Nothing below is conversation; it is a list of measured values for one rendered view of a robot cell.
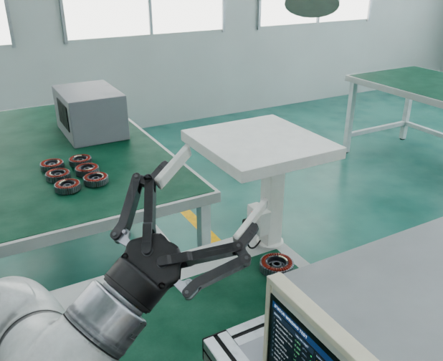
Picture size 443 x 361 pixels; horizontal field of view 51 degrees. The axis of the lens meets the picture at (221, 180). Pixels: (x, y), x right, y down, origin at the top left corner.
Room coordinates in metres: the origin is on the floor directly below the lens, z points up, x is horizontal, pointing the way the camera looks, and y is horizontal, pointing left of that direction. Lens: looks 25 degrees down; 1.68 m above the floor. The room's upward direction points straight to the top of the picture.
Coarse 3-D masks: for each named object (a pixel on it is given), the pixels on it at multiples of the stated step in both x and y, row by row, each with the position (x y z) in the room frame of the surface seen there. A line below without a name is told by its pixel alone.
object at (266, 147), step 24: (240, 120) 1.49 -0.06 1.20; (264, 120) 1.49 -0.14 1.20; (192, 144) 1.32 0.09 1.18; (216, 144) 1.27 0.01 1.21; (240, 144) 1.27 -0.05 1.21; (264, 144) 1.27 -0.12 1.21; (288, 144) 1.27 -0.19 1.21; (312, 144) 1.27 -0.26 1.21; (336, 144) 1.27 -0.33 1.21; (240, 168) 1.09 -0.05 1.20; (264, 168) 1.11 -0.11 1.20; (288, 168) 1.15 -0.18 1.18; (264, 192) 1.46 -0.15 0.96; (264, 216) 1.40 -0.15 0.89; (264, 240) 1.44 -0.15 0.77
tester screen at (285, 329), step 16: (272, 304) 0.48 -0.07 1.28; (272, 320) 0.48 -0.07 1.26; (288, 320) 0.45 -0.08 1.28; (272, 336) 0.47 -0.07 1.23; (288, 336) 0.45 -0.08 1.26; (304, 336) 0.42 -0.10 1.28; (272, 352) 0.47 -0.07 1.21; (288, 352) 0.44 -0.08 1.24; (304, 352) 0.42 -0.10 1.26; (320, 352) 0.39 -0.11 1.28
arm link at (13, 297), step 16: (0, 288) 0.51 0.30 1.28; (16, 288) 0.52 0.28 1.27; (32, 288) 0.54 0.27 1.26; (0, 304) 0.49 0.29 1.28; (16, 304) 0.49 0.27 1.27; (32, 304) 0.50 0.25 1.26; (48, 304) 0.51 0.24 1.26; (0, 320) 0.47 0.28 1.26; (16, 320) 0.47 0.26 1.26; (0, 336) 0.46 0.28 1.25
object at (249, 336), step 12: (240, 324) 0.63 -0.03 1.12; (252, 324) 0.63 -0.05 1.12; (264, 324) 0.63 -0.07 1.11; (216, 336) 0.60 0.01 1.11; (228, 336) 0.60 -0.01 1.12; (240, 336) 0.60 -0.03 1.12; (252, 336) 0.60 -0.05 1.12; (204, 348) 0.59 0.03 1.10; (216, 348) 0.57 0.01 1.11; (228, 348) 0.57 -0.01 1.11; (240, 348) 0.57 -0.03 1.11; (252, 348) 0.57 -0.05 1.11; (204, 360) 0.59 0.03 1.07; (216, 360) 0.55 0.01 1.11; (228, 360) 0.55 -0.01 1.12; (240, 360) 0.55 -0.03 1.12; (252, 360) 0.55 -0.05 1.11
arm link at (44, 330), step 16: (32, 320) 0.46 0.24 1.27; (48, 320) 0.45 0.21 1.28; (64, 320) 0.43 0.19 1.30; (16, 336) 0.44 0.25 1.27; (32, 336) 0.42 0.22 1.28; (48, 336) 0.41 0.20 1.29; (64, 336) 0.41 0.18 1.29; (80, 336) 0.41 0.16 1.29; (0, 352) 0.43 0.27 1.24; (16, 352) 0.41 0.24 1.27; (32, 352) 0.40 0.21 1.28; (48, 352) 0.40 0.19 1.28; (64, 352) 0.39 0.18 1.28; (80, 352) 0.40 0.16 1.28; (96, 352) 0.40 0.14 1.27
